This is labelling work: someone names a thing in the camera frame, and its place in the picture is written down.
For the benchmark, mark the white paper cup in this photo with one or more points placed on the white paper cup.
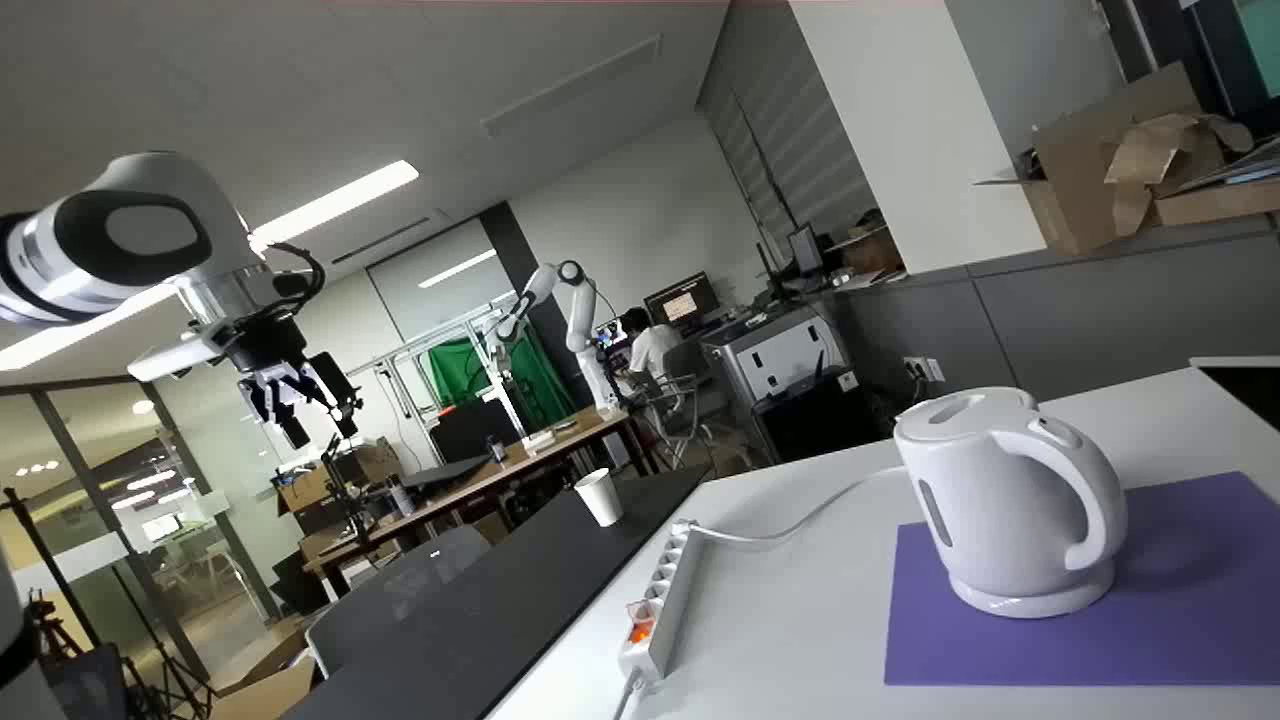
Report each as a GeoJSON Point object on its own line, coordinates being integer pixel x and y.
{"type": "Point", "coordinates": [600, 498]}

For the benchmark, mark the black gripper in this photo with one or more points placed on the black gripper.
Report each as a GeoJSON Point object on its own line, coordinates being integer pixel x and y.
{"type": "Point", "coordinates": [280, 363]}

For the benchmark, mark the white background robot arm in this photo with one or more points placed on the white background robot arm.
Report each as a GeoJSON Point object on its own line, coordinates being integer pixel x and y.
{"type": "Point", "coordinates": [582, 323]}

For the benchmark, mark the long ceiling light panel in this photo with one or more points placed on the long ceiling light panel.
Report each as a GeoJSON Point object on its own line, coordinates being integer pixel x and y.
{"type": "Point", "coordinates": [55, 346]}

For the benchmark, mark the grey partition wall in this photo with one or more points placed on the grey partition wall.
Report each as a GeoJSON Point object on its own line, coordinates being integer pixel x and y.
{"type": "Point", "coordinates": [1105, 314]}

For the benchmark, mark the white power strip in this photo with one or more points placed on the white power strip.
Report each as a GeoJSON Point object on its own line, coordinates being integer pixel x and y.
{"type": "Point", "coordinates": [660, 599]}

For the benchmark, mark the brown cardboard floor box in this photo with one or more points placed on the brown cardboard floor box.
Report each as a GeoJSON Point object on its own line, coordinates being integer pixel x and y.
{"type": "Point", "coordinates": [264, 685]}

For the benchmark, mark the seated person in white shirt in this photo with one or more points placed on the seated person in white shirt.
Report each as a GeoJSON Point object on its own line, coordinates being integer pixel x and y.
{"type": "Point", "coordinates": [652, 348]}

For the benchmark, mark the short ceiling light panel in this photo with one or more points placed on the short ceiling light panel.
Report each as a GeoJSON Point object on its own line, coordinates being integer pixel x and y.
{"type": "Point", "coordinates": [333, 203]}

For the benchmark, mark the purple table mat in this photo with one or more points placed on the purple table mat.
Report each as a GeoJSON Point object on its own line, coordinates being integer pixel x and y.
{"type": "Point", "coordinates": [1200, 587]}

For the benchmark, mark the black computer monitor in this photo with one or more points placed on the black computer monitor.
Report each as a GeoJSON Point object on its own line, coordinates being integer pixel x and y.
{"type": "Point", "coordinates": [683, 303]}

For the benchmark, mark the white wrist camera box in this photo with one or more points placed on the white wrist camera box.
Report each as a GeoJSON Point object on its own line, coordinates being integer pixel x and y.
{"type": "Point", "coordinates": [173, 359]}

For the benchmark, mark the black camera tripod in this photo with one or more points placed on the black camera tripod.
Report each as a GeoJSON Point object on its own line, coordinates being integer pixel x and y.
{"type": "Point", "coordinates": [80, 640]}

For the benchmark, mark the long wooden work table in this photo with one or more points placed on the long wooden work table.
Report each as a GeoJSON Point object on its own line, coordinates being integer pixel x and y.
{"type": "Point", "coordinates": [467, 486]}

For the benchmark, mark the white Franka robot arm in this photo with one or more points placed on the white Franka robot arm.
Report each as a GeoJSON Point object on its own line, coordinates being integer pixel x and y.
{"type": "Point", "coordinates": [124, 236]}

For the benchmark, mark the large open cardboard box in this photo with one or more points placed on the large open cardboard box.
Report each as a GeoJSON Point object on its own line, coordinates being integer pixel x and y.
{"type": "Point", "coordinates": [1105, 162]}

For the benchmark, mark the white wall outlet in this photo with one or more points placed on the white wall outlet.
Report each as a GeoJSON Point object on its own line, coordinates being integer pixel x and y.
{"type": "Point", "coordinates": [925, 371]}

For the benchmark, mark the green screen cloth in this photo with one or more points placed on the green screen cloth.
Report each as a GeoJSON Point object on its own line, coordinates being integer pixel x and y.
{"type": "Point", "coordinates": [459, 371]}

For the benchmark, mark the white electric kettle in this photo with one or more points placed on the white electric kettle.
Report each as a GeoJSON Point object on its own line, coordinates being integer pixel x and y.
{"type": "Point", "coordinates": [1003, 504]}

